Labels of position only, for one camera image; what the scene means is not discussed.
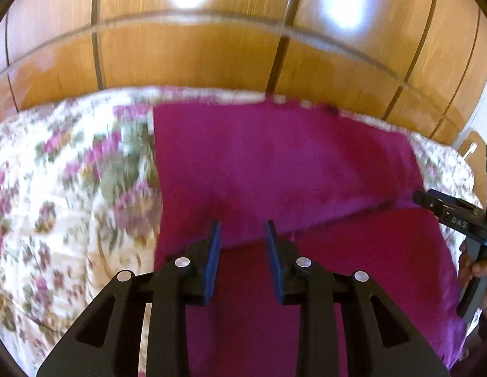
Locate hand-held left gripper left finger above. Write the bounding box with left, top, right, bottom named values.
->
left=37, top=220, right=222, bottom=377

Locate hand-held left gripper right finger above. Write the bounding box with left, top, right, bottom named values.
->
left=266, top=220, right=451, bottom=377

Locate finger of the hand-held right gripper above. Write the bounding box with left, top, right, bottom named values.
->
left=428, top=188, right=486, bottom=221
left=412, top=190, right=487, bottom=240

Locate dark red garment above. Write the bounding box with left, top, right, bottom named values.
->
left=151, top=100, right=469, bottom=377

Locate person's right hand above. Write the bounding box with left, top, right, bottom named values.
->
left=458, top=241, right=487, bottom=284

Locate pale wooden furniture panel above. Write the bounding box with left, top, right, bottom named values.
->
left=459, top=129, right=485, bottom=163

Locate floral bedspread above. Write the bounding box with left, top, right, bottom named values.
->
left=0, top=86, right=479, bottom=377

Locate wooden wardrobe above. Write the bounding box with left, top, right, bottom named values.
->
left=0, top=0, right=487, bottom=152

